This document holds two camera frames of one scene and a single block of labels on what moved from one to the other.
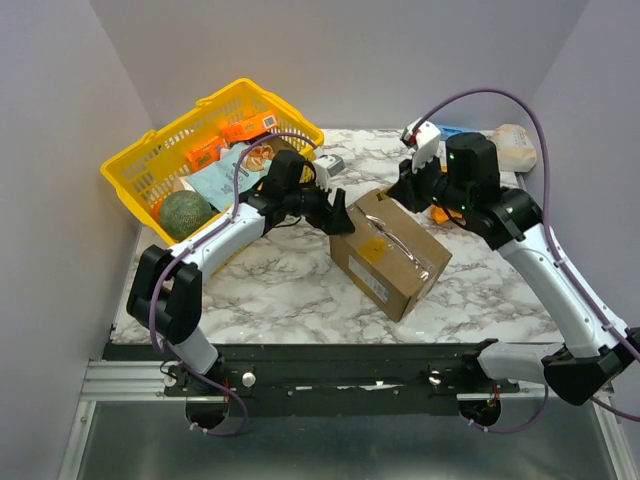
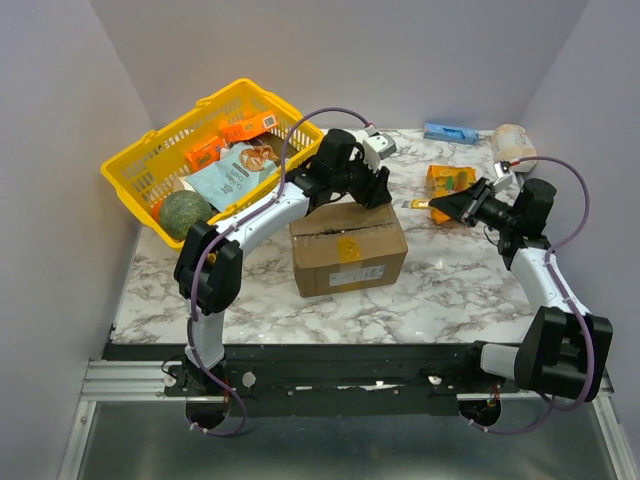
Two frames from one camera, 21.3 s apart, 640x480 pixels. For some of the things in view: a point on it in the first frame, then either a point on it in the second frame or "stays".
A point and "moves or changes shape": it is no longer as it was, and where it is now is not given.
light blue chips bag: x=217 y=181 stays
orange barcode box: x=239 y=129 stays
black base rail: x=330 y=379 stays
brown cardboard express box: x=391 y=259 moves or changes shape
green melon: x=182 y=212 stays
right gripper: x=409 y=184 → x=478 y=203
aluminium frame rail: x=131 y=381 stays
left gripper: x=339 y=222 → x=375 y=192
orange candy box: x=204 y=154 stays
